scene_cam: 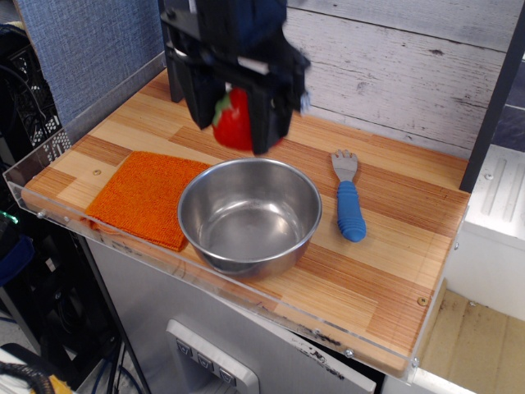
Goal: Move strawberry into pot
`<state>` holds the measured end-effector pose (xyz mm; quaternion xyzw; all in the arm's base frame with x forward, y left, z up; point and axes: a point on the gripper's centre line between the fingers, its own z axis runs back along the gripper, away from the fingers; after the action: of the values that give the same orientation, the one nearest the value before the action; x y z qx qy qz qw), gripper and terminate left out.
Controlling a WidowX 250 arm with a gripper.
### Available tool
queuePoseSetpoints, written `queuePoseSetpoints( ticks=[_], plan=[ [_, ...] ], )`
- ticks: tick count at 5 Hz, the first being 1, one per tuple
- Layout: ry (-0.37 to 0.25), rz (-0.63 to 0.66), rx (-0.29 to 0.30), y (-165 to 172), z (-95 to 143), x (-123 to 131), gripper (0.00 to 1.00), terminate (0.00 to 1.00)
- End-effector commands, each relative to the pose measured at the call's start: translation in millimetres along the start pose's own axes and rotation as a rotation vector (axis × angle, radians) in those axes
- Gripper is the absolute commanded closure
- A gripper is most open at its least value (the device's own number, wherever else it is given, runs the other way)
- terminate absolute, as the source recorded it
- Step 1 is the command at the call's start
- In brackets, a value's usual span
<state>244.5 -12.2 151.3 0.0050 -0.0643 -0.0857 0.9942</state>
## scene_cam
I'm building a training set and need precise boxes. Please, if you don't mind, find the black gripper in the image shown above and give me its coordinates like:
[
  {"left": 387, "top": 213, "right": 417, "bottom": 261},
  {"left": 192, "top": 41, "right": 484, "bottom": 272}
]
[{"left": 160, "top": 1, "right": 310, "bottom": 155}]

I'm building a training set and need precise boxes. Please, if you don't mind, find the red toy strawberry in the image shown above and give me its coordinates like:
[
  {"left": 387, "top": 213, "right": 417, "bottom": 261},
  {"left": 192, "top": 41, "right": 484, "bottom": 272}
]
[{"left": 211, "top": 86, "right": 284, "bottom": 152}]

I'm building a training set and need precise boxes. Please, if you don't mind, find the stainless steel pot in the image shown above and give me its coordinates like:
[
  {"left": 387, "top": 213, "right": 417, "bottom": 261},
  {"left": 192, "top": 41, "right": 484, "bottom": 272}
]
[{"left": 178, "top": 158, "right": 322, "bottom": 278}]

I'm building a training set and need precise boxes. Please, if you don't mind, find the orange knitted cloth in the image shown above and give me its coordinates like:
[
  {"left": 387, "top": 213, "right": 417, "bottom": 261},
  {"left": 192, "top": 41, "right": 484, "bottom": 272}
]
[{"left": 85, "top": 151, "right": 210, "bottom": 252}]

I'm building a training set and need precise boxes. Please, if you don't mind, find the black perforated crate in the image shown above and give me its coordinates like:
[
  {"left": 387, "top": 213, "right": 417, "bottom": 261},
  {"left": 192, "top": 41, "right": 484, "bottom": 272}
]
[{"left": 1, "top": 24, "right": 71, "bottom": 162}]

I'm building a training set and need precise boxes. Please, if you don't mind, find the grey button panel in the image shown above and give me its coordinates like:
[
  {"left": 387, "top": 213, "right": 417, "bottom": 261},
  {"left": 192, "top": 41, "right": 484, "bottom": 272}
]
[{"left": 166, "top": 319, "right": 259, "bottom": 393}]

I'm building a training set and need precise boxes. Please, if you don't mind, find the clear acrylic table guard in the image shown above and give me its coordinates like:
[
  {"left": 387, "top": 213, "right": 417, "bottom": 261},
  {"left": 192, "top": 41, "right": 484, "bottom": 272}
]
[{"left": 7, "top": 72, "right": 468, "bottom": 393}]

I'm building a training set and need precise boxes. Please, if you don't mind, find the white ribbed box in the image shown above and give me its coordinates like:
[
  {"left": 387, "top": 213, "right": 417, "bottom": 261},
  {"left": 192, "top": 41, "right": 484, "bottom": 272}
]
[{"left": 465, "top": 144, "right": 524, "bottom": 246}]

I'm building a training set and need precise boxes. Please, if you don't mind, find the blue handled metal fork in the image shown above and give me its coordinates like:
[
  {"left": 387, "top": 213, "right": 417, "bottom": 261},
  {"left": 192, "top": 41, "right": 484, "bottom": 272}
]
[{"left": 331, "top": 149, "right": 367, "bottom": 243}]

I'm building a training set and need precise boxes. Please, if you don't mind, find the dark grey right post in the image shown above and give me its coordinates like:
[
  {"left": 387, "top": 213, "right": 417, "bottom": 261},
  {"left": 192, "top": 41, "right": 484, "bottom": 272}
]
[{"left": 459, "top": 1, "right": 524, "bottom": 193}]

